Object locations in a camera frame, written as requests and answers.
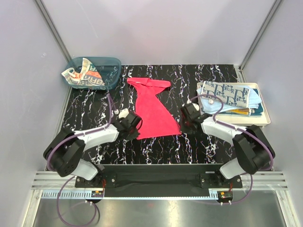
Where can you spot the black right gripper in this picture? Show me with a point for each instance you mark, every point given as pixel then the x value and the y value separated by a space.
pixel 183 129

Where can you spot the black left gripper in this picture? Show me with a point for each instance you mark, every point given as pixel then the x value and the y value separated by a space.
pixel 134 135

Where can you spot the light blue towel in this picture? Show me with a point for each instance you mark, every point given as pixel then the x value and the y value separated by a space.
pixel 213 108

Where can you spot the red towel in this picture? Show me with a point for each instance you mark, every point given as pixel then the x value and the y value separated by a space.
pixel 157 120

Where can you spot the white blue patterned towel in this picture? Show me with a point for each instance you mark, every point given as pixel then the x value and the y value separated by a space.
pixel 229 94

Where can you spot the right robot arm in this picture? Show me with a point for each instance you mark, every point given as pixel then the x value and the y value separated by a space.
pixel 252 149

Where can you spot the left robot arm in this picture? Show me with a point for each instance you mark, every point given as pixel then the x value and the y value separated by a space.
pixel 64 153

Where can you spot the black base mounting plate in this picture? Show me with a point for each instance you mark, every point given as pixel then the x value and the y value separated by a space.
pixel 159 181

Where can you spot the brown yellow folded towel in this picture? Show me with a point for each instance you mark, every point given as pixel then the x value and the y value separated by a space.
pixel 245 111

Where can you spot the teal round laundry basket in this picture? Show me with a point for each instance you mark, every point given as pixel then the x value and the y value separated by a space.
pixel 108 67

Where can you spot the white striped cloth in basket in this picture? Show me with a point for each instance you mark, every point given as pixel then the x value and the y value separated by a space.
pixel 88 77

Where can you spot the teal white folded towel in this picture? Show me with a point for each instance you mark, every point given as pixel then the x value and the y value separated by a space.
pixel 258 110

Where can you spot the left orange connector box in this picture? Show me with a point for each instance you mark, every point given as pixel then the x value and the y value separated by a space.
pixel 97 193

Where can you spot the orange connector box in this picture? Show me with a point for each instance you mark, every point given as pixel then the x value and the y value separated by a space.
pixel 97 193
pixel 225 195

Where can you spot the white rectangular tray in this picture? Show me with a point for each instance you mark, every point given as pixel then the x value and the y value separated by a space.
pixel 263 120

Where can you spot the right orange connector box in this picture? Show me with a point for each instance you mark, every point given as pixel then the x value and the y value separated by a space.
pixel 225 195

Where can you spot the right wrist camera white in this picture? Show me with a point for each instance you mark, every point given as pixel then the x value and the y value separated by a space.
pixel 193 108

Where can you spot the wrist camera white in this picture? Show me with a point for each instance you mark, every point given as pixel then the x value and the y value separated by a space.
pixel 121 113
pixel 193 108

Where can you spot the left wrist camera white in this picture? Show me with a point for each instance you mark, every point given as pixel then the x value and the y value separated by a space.
pixel 121 113

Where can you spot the aluminium front rail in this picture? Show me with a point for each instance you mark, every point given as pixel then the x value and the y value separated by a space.
pixel 53 186

